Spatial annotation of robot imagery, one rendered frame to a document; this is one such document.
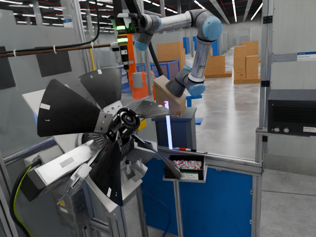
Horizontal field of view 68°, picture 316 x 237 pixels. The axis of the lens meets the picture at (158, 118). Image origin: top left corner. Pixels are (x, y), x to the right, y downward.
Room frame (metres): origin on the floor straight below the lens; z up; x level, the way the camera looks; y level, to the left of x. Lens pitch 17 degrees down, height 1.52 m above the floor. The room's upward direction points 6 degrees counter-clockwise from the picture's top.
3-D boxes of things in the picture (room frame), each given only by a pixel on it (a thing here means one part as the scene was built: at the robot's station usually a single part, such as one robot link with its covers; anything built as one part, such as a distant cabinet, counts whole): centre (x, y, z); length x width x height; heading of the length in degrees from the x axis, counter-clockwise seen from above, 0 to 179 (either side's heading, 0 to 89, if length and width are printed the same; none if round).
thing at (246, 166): (1.35, -0.16, 0.82); 0.90 x 0.04 x 0.08; 58
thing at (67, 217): (1.09, 0.52, 0.73); 0.15 x 0.09 x 0.22; 58
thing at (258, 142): (1.13, -0.52, 0.96); 0.03 x 0.03 x 0.20; 58
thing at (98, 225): (1.10, 0.38, 0.56); 0.19 x 0.04 x 0.04; 58
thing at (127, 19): (1.09, 0.09, 1.63); 0.09 x 0.03 x 0.06; 160
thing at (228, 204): (1.35, -0.16, 0.45); 0.82 x 0.02 x 0.66; 58
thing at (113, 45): (1.10, 0.13, 1.50); 0.09 x 0.07 x 0.10; 93
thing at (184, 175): (1.18, -0.13, 0.85); 0.22 x 0.17 x 0.07; 74
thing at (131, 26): (1.19, 0.06, 1.63); 0.12 x 0.08 x 0.09; 148
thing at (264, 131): (1.07, -0.61, 1.04); 0.24 x 0.03 x 0.03; 58
